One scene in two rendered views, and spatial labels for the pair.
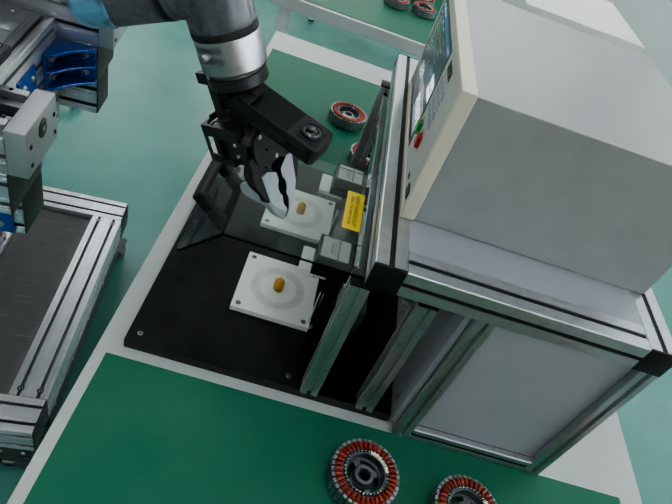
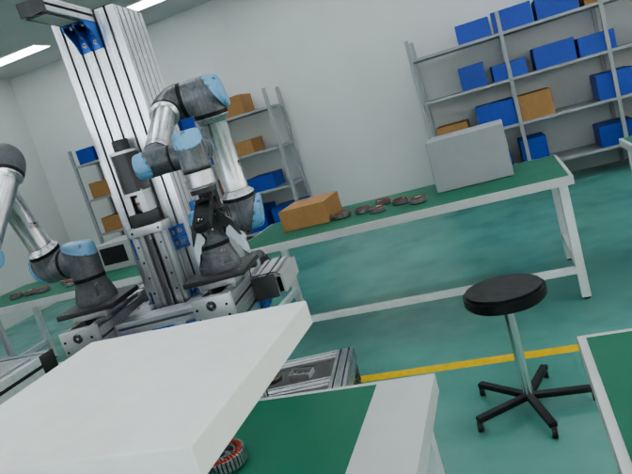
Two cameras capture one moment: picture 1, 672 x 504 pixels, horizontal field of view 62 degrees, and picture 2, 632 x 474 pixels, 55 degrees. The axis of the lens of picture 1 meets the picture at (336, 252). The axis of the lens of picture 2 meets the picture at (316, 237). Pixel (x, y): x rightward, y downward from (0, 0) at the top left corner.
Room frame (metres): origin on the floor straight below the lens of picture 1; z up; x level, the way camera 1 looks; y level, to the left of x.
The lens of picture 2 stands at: (2.39, -0.86, 1.43)
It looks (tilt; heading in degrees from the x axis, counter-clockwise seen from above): 10 degrees down; 117
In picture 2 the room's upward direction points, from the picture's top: 17 degrees counter-clockwise
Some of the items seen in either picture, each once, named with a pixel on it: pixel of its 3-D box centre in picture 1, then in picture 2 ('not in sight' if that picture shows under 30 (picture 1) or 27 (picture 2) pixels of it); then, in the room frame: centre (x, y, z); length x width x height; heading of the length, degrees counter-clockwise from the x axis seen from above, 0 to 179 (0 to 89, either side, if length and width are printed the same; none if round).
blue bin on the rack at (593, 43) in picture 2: not in sight; (594, 43); (2.50, 6.63, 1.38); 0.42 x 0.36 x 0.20; 96
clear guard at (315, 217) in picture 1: (307, 218); not in sight; (0.66, 0.06, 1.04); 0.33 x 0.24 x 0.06; 98
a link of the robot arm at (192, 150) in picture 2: not in sight; (191, 150); (1.45, 0.46, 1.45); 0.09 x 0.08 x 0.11; 114
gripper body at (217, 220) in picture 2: not in sight; (211, 209); (1.45, 0.46, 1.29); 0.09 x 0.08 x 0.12; 106
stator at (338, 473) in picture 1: (363, 476); not in sight; (0.45, -0.18, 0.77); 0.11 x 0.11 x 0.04
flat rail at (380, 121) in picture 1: (373, 170); not in sight; (0.87, -0.01, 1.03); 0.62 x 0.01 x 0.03; 8
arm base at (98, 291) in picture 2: not in sight; (93, 287); (0.65, 0.72, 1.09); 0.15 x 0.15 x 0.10
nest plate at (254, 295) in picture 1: (277, 290); not in sight; (0.74, 0.08, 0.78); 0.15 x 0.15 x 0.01; 8
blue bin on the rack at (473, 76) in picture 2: not in sight; (472, 76); (1.21, 6.46, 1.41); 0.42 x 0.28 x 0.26; 100
